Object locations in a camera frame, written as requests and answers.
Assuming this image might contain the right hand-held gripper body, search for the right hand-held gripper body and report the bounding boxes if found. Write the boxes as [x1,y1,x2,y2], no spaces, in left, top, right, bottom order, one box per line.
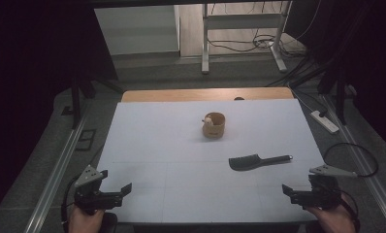
[291,164,358,211]

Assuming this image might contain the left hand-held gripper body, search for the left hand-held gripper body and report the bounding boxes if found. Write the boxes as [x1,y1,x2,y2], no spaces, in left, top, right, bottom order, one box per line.
[74,164,124,216]

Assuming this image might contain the black comb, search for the black comb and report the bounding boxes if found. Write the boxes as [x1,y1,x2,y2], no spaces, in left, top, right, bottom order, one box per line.
[228,153,294,172]

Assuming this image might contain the wooden cup with duck figure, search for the wooden cup with duck figure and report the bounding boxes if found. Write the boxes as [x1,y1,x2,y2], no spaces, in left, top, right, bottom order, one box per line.
[202,112,227,140]

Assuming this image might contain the person's left hand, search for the person's left hand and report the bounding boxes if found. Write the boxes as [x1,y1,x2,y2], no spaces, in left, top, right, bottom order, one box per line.
[68,207,107,233]

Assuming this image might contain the person's right hand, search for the person's right hand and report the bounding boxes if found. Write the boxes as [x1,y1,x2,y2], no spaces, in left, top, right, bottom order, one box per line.
[306,193,357,233]

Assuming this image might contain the white table mat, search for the white table mat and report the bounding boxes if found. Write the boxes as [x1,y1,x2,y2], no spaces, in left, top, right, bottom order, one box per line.
[96,98,327,225]

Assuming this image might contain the white power strip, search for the white power strip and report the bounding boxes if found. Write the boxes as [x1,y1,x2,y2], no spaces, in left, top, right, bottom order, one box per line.
[309,110,340,135]

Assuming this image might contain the black tripod stand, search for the black tripod stand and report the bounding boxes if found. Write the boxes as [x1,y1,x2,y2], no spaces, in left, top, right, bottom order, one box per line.
[289,57,359,126]
[68,72,126,130]

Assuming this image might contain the pale grey panel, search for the pale grey panel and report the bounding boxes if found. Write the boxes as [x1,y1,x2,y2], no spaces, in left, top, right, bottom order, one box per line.
[94,4,181,56]

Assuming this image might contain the white metal stand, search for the white metal stand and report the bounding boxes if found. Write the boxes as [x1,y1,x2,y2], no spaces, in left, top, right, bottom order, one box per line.
[201,0,293,75]

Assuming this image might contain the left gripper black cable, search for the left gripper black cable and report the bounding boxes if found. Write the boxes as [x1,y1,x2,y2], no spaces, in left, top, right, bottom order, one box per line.
[60,176,82,233]

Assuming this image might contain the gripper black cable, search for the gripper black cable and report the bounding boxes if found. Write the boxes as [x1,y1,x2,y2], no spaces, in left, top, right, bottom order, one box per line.
[60,176,82,233]
[338,188,361,232]

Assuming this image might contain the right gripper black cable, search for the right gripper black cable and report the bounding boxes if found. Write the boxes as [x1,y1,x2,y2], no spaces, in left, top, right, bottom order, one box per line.
[338,188,361,232]

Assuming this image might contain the aluminium rail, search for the aluminium rail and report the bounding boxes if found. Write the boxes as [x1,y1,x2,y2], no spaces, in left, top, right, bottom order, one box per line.
[321,95,386,233]
[23,115,89,233]

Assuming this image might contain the black looped cable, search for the black looped cable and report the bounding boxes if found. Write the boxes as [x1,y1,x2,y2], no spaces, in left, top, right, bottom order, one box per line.
[322,142,380,179]

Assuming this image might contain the tangle of floor cables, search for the tangle of floor cables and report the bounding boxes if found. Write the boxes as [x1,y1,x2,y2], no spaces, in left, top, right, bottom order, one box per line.
[207,0,321,60]

